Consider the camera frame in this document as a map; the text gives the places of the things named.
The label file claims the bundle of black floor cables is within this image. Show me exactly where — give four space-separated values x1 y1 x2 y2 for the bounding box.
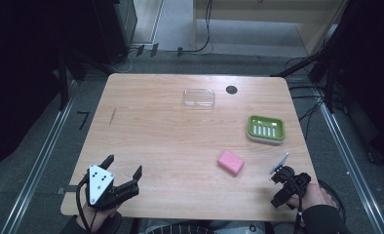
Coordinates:
286 57 331 141

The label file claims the grey strap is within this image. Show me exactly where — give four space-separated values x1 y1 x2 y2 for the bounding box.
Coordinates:
57 184 84 195

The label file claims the black tripod stand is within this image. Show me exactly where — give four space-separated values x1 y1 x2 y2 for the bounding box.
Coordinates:
271 48 338 113
52 48 114 111

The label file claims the light wooden shelf unit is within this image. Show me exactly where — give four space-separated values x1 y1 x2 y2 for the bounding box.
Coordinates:
193 0 349 57

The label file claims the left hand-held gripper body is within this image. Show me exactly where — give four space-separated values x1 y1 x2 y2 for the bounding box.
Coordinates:
84 164 126 211

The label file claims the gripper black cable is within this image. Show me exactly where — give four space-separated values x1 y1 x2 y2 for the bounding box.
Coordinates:
287 172 306 234
75 176 96 234

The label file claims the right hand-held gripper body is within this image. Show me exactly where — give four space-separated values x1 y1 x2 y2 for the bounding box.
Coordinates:
269 151 313 197

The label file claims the person's striped garment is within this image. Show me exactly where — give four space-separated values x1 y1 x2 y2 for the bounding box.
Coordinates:
144 222 221 234

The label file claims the black cable loop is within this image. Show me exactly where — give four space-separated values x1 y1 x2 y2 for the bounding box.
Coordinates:
318 179 347 224

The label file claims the person's right hand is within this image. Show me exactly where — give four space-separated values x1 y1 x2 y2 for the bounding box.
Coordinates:
286 182 338 213

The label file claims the person's left hand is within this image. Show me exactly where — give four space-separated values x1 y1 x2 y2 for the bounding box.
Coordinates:
75 203 123 234

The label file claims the white cable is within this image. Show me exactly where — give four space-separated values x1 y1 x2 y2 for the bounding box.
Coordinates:
110 48 139 74

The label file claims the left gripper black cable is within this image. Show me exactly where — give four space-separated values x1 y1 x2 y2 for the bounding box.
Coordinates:
75 176 96 234

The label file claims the green soap dish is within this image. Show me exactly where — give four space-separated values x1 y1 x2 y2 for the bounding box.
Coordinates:
246 114 287 145

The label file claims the black cabinet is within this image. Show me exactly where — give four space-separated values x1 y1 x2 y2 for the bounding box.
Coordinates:
92 0 138 65

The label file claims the clear plastic box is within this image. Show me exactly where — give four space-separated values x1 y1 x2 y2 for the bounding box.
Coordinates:
182 88 216 110

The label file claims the metal floor rail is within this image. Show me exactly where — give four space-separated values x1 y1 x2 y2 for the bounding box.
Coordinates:
0 81 79 234
318 101 384 234

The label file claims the pink soap bar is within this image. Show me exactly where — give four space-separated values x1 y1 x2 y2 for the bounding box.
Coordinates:
216 149 246 177

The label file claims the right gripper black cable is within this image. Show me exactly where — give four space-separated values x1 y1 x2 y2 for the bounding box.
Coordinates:
287 172 306 234

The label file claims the hanging black cable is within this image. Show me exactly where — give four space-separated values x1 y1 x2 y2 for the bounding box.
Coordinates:
181 0 214 55

